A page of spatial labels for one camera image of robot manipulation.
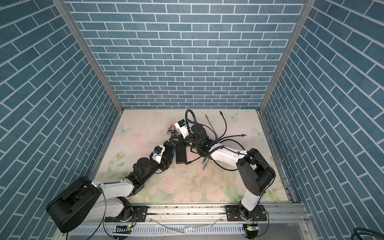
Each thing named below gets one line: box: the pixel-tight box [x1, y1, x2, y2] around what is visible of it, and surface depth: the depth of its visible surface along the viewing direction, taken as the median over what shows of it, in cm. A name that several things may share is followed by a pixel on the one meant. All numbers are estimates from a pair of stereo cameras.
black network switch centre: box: [175, 146, 187, 164], surface depth 93 cm
